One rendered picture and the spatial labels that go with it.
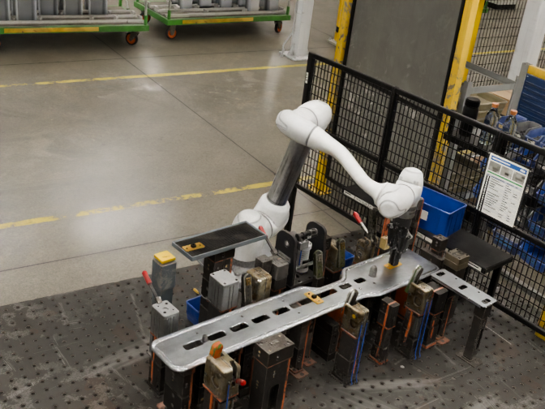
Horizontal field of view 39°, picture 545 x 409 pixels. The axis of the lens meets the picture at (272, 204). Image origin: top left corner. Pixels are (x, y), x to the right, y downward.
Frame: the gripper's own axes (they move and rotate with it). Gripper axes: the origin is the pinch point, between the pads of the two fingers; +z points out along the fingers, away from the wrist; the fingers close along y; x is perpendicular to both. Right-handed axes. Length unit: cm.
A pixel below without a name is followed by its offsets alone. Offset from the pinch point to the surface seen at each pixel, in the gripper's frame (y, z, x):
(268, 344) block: 16, 2, -84
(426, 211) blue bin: -14.1, -6.7, 36.0
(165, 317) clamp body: -12, 0, -108
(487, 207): 5, -13, 55
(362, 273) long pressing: -3.4, 5.3, -14.9
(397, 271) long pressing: 3.4, 5.4, -0.2
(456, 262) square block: 15.4, 1.6, 23.6
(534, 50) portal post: -178, -5, 382
